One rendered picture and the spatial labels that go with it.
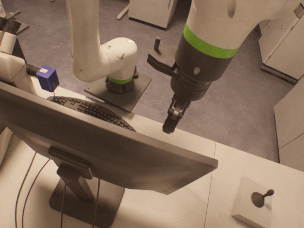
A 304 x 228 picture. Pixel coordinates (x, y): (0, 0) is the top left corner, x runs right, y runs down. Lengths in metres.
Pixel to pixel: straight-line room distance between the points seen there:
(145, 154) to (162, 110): 1.62
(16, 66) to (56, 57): 1.61
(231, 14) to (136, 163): 0.27
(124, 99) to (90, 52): 0.33
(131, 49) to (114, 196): 0.59
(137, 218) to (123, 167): 0.47
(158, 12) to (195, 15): 2.62
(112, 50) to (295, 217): 1.15
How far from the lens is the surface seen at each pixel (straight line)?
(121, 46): 0.82
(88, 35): 0.67
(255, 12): 0.26
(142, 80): 1.04
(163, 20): 2.92
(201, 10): 0.27
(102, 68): 0.78
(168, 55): 0.36
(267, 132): 2.44
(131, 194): 0.81
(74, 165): 0.43
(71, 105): 0.98
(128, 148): 0.33
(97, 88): 0.99
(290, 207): 1.16
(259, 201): 0.96
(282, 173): 1.19
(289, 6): 0.37
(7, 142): 0.96
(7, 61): 0.84
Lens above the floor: 1.54
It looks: 54 degrees down
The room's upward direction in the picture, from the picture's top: 21 degrees clockwise
